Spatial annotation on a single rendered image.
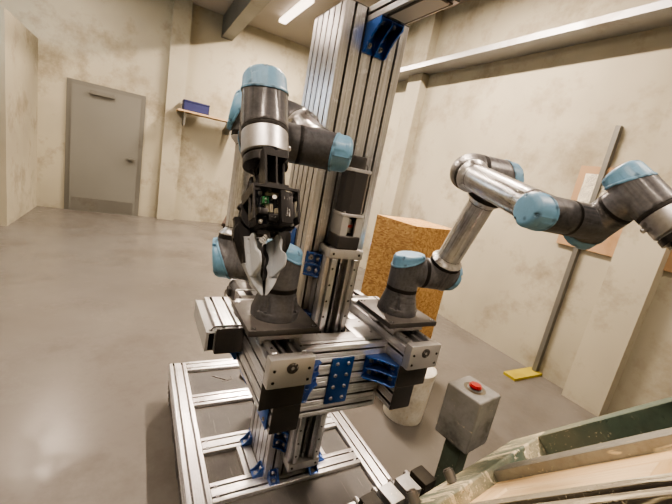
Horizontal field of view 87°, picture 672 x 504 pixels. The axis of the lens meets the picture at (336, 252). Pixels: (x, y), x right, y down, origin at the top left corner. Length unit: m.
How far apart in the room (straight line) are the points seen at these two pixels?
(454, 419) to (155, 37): 7.48
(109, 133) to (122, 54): 1.34
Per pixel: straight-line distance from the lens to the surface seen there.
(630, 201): 0.88
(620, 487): 0.54
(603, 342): 3.68
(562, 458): 0.94
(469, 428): 1.26
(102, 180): 7.71
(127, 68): 7.76
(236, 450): 1.89
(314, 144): 0.70
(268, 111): 0.59
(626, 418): 1.13
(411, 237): 2.56
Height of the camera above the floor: 1.50
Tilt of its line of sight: 12 degrees down
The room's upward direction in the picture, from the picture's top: 11 degrees clockwise
